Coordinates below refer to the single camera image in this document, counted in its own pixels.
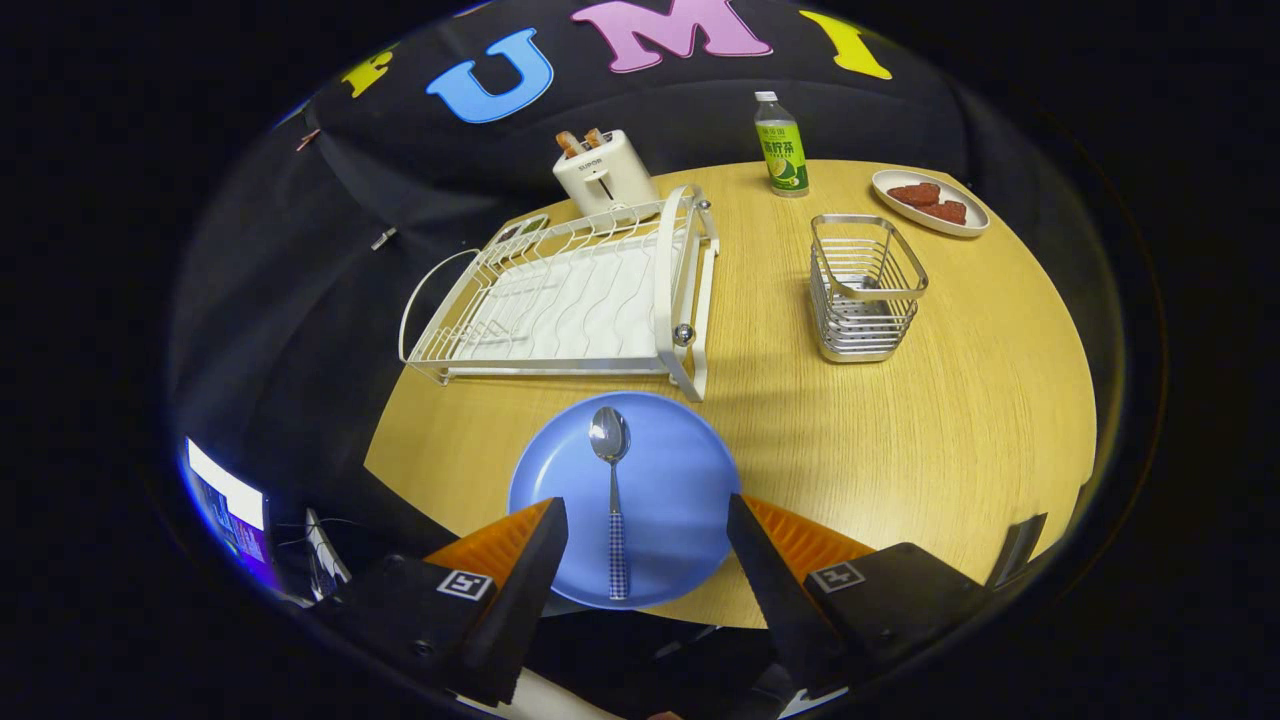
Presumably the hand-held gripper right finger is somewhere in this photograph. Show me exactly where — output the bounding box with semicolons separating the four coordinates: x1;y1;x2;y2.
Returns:
726;493;1001;701

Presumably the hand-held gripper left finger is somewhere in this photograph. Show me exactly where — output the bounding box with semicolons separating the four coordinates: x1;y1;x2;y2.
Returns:
310;497;569;708

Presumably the blue plate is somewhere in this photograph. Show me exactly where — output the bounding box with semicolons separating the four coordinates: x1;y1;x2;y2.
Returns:
508;391;742;610

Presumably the metal spoon with checkered handle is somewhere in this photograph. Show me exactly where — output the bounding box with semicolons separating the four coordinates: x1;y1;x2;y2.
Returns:
588;406;632;602

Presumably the metal wire basket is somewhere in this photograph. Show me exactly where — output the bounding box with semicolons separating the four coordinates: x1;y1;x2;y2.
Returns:
809;214;929;364

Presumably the white wire dish rack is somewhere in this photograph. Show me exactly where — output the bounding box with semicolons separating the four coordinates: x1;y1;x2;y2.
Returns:
399;185;721;403

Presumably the white divided grain dish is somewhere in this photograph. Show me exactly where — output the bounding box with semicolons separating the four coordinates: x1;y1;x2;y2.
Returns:
487;213;551;251

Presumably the white oval dish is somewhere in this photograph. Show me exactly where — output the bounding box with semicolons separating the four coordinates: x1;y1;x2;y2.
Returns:
871;169;991;238

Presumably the laptop screen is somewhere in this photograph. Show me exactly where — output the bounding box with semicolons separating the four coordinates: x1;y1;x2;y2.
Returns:
183;437;276;591

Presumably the white toaster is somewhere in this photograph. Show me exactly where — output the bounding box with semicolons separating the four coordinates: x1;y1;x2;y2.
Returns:
552;129;661;216

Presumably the green label drink bottle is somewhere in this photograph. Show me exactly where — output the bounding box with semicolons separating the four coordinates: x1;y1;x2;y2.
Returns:
754;91;810;198

